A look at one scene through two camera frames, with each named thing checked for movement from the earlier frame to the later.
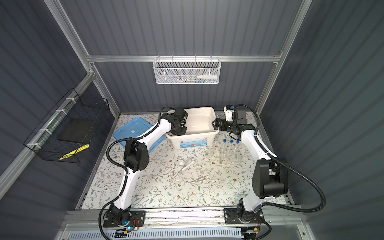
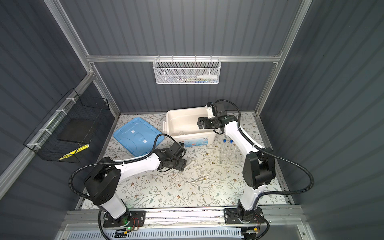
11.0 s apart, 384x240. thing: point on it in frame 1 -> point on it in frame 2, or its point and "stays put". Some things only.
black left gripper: [182, 132] -> [182, 165]
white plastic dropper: [187, 166] stays put
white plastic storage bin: [200, 132] stays put
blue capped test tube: [224, 141] stays put
